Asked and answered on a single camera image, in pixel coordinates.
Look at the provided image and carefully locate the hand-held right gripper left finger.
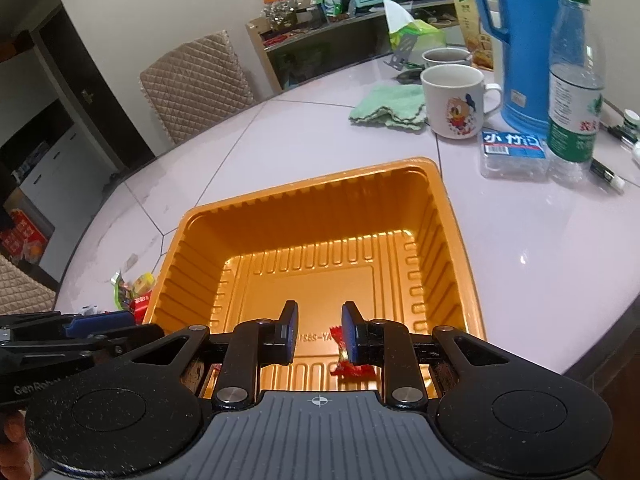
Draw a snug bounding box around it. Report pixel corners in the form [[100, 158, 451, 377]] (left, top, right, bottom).
[[107, 301, 300, 409]]

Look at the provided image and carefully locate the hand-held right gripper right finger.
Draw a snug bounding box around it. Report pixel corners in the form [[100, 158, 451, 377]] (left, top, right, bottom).
[[342, 301, 511, 409]]

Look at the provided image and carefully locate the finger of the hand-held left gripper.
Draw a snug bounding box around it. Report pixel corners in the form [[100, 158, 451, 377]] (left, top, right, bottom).
[[0, 324, 166, 367], [0, 310, 135, 342]]

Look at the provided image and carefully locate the red candy wrapper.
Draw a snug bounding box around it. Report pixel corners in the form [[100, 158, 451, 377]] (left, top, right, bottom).
[[329, 325, 377, 379]]

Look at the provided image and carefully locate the yellow snack packet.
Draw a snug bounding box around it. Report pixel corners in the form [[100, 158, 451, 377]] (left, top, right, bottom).
[[131, 273, 157, 297]]

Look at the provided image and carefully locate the orange plastic tray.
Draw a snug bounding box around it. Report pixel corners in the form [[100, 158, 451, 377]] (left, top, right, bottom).
[[142, 156, 488, 396]]

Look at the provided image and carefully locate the person's left hand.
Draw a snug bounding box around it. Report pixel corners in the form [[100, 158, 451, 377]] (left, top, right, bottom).
[[0, 409, 30, 466]]

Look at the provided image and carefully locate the beige quilted chair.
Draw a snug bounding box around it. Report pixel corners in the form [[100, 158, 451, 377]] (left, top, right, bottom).
[[139, 29, 256, 146], [0, 254, 57, 316]]

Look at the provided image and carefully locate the red cardboard box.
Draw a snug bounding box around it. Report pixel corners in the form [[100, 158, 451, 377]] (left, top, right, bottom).
[[0, 209, 56, 267]]

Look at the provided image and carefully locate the white cabinet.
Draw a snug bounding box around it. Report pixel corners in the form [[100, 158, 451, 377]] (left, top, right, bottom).
[[19, 124, 112, 232]]

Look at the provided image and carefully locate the green cloth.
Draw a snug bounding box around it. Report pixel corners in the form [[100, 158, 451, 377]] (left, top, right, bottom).
[[348, 83, 429, 134]]

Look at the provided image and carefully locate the clear box blue label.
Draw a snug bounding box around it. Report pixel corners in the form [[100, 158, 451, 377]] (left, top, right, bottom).
[[479, 130, 549, 181]]

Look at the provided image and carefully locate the white cartoon mug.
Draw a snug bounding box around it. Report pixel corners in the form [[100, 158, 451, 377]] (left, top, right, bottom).
[[420, 66, 503, 140]]

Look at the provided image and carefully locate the grey phone stand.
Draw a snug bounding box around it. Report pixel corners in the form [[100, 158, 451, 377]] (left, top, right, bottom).
[[385, 35, 420, 74]]

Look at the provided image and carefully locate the white enamel mug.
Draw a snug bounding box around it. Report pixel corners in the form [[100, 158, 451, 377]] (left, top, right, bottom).
[[421, 47, 476, 72]]

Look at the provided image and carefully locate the wooden shelf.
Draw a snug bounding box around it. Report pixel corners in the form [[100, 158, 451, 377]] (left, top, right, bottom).
[[245, 0, 457, 94]]

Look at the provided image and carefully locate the black white marker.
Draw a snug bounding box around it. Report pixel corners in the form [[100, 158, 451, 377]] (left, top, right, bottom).
[[590, 157, 627, 192]]

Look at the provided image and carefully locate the green tissue box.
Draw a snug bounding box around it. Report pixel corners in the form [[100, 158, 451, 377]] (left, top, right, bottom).
[[383, 0, 447, 52]]

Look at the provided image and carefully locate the green label water bottle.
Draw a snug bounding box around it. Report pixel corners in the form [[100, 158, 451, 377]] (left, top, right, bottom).
[[546, 0, 607, 184]]

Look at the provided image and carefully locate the orange lid jar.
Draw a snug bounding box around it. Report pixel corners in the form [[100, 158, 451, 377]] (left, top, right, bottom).
[[262, 0, 300, 32]]

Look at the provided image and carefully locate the yellow green cardboard box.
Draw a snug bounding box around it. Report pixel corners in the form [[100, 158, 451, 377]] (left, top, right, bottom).
[[444, 0, 497, 72]]

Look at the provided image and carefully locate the blue thermos jug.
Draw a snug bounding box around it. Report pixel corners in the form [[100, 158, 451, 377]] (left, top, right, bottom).
[[464, 0, 584, 134]]

